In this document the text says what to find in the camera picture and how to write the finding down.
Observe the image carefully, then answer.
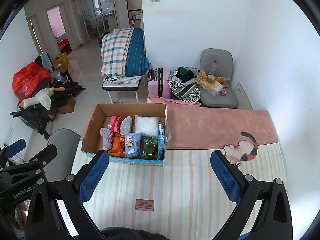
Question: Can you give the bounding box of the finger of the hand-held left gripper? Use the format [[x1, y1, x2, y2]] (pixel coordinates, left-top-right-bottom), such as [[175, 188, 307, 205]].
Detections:
[[0, 139, 27, 167], [0, 144, 57, 184]]

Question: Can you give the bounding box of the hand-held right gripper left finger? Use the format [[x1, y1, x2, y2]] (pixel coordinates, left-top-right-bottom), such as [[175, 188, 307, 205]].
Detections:
[[26, 149, 110, 240]]

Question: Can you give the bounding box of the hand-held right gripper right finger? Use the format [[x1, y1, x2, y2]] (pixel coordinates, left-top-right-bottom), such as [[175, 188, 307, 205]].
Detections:
[[210, 150, 293, 240]]

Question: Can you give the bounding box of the orange snack packet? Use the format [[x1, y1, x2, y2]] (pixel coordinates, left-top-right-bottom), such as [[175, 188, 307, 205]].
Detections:
[[108, 135, 126, 157]]

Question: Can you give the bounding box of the purple sock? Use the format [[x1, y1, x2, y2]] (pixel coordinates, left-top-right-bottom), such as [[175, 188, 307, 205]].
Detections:
[[100, 127, 114, 151]]

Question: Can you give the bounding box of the blue tissue pack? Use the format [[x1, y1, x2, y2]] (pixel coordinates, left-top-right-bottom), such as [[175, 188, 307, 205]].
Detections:
[[124, 132, 141, 158]]

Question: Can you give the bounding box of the red snack packet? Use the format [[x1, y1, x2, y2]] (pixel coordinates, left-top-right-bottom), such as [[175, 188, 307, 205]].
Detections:
[[107, 116, 125, 133]]

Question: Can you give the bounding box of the clear packet with yellow ends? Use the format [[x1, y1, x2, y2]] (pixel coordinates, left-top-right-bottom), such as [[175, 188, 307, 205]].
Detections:
[[120, 116, 133, 135]]

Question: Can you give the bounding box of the green snack packet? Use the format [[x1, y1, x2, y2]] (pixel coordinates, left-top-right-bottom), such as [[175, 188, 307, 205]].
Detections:
[[140, 135, 158, 159]]

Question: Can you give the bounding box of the white plastic bag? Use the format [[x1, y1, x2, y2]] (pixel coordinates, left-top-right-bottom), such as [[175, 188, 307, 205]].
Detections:
[[134, 115, 160, 137]]

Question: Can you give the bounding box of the long blue packet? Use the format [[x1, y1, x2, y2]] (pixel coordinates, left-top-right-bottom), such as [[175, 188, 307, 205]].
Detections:
[[157, 123, 166, 160]]

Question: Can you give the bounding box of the grey chair back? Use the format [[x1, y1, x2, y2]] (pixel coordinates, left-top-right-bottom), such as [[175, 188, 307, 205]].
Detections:
[[47, 128, 82, 183]]

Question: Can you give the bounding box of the black folded stroller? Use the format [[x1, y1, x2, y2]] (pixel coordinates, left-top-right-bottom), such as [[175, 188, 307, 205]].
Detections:
[[10, 80, 87, 140]]

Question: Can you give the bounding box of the small brown cardboard box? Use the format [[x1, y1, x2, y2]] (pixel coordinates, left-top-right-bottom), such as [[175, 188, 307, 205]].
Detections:
[[58, 97, 76, 114]]

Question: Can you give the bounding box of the pink blanket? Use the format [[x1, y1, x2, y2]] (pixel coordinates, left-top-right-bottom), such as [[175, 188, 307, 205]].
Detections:
[[147, 95, 278, 150]]

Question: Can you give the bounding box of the white plush goose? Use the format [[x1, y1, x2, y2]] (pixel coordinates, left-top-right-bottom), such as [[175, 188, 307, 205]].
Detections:
[[19, 87, 66, 110]]

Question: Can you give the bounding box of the red plastic bag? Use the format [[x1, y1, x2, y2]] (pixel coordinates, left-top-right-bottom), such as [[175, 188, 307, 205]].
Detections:
[[12, 62, 52, 102]]

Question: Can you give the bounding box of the dark fuzzy garment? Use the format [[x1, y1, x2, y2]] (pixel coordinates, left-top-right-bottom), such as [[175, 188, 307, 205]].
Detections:
[[100, 227, 168, 240]]

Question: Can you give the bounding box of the white board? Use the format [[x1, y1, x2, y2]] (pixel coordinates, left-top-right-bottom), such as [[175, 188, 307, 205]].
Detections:
[[235, 82, 253, 110]]

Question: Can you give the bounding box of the white tissue box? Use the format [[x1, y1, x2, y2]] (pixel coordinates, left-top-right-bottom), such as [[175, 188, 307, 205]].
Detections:
[[200, 81, 224, 96]]

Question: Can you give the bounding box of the white-legged bench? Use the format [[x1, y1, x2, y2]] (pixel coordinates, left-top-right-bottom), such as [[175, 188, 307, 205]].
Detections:
[[102, 76, 147, 103]]

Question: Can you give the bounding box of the patterned tote bag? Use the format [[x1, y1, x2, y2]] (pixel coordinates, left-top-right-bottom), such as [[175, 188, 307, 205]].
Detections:
[[167, 66, 202, 104]]

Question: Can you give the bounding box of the yellow paper bag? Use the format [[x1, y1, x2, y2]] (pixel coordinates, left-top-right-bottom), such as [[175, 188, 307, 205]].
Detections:
[[53, 52, 68, 65]]

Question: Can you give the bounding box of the white folded cloth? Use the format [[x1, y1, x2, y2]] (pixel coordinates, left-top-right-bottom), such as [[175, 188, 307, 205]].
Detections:
[[102, 75, 143, 84]]

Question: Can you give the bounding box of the yellow plastic bag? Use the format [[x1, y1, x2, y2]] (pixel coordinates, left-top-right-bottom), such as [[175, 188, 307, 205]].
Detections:
[[196, 70, 209, 87]]

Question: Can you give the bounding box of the clear plastic bottle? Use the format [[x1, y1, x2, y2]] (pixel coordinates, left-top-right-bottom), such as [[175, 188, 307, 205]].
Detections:
[[209, 59, 218, 77]]

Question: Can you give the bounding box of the pink suitcase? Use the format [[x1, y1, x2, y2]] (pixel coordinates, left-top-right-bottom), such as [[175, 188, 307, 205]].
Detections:
[[147, 67, 172, 98]]

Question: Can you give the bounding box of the grey padded chair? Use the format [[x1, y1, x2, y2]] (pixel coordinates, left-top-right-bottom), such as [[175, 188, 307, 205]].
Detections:
[[199, 48, 238, 108]]

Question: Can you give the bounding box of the plaid folded quilt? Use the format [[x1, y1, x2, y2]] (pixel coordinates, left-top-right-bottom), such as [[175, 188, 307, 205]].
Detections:
[[100, 27, 152, 78]]

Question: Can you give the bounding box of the glass sliding door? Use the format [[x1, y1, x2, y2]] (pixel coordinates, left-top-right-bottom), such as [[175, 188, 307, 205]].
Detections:
[[71, 0, 119, 47]]

